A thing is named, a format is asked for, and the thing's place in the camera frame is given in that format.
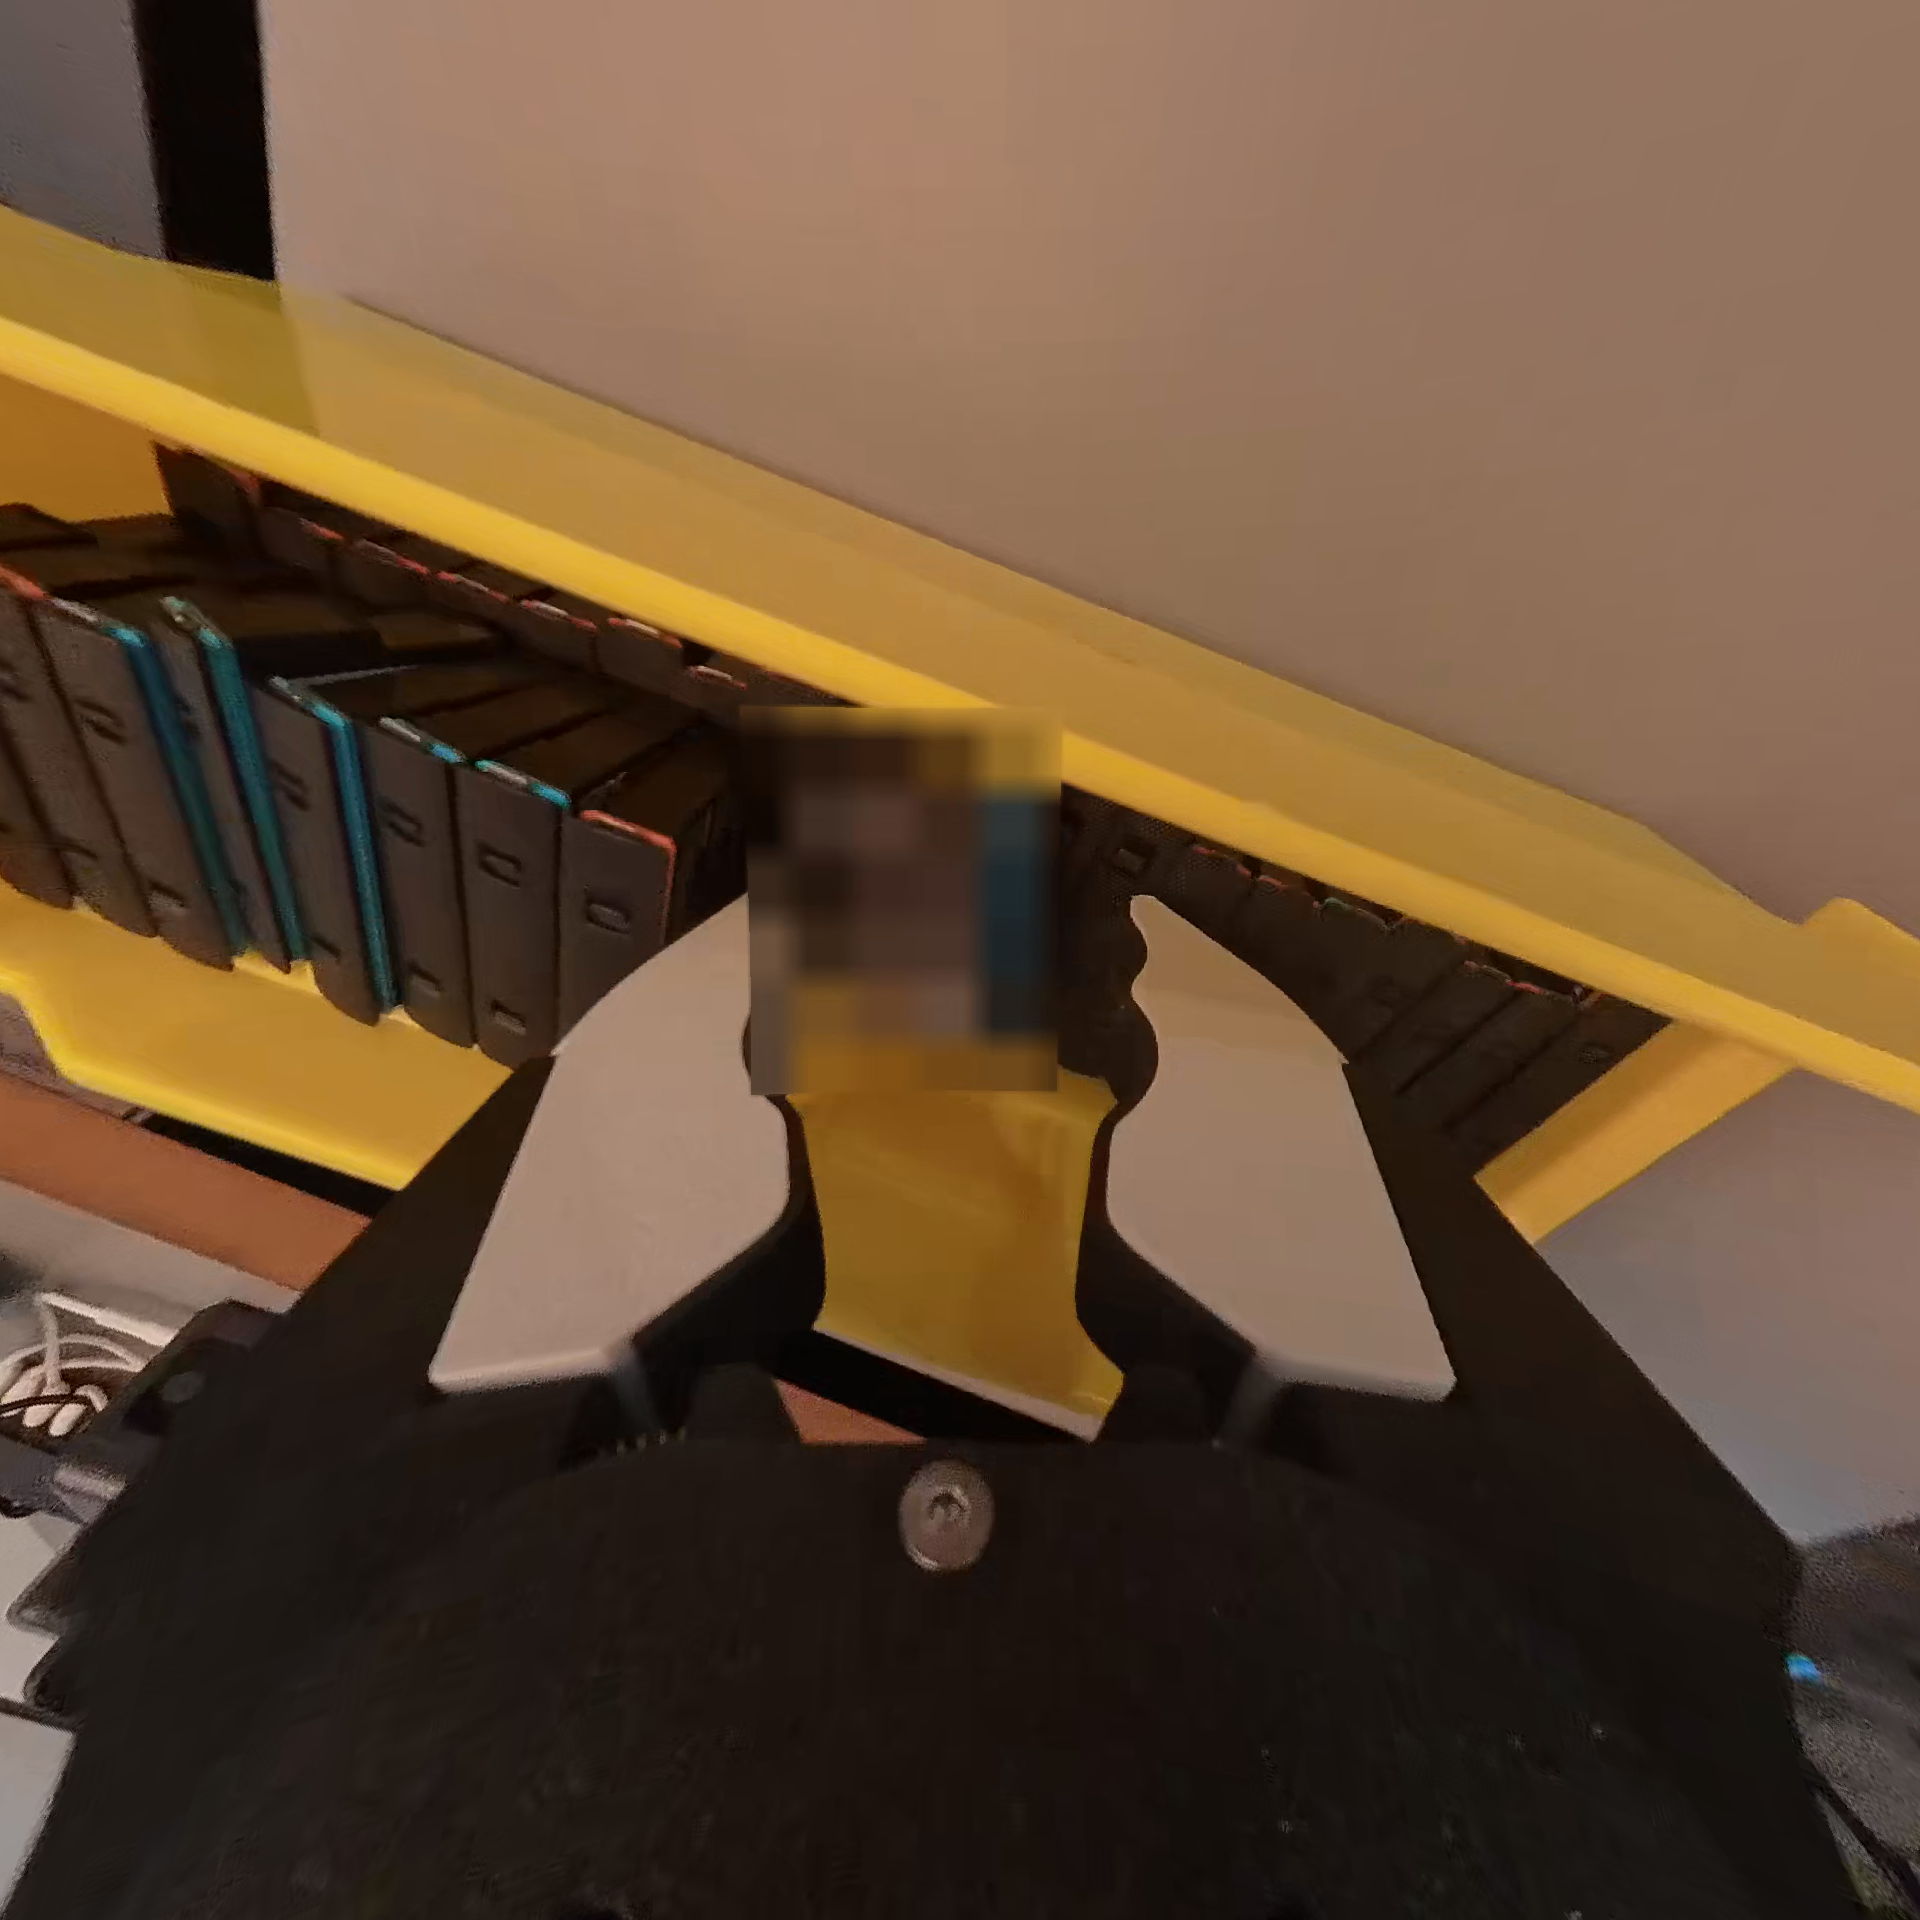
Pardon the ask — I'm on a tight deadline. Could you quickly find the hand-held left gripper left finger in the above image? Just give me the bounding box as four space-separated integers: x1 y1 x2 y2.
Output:
428 902 825 1430

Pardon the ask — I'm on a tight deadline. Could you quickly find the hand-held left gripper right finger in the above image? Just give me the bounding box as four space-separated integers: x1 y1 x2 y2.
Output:
1058 883 1461 1444

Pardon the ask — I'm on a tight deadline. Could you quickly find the yellow plastic bin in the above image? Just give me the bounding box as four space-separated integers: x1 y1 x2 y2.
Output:
0 203 1920 1420

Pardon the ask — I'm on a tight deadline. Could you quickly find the row of black batteries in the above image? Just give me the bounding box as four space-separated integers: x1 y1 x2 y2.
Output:
0 446 1671 1162

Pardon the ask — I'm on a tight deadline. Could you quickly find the black device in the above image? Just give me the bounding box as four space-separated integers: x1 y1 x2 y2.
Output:
0 1297 302 1532

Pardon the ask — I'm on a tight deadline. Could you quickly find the white coiled cable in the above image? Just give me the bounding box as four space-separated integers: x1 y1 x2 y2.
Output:
0 1287 171 1444

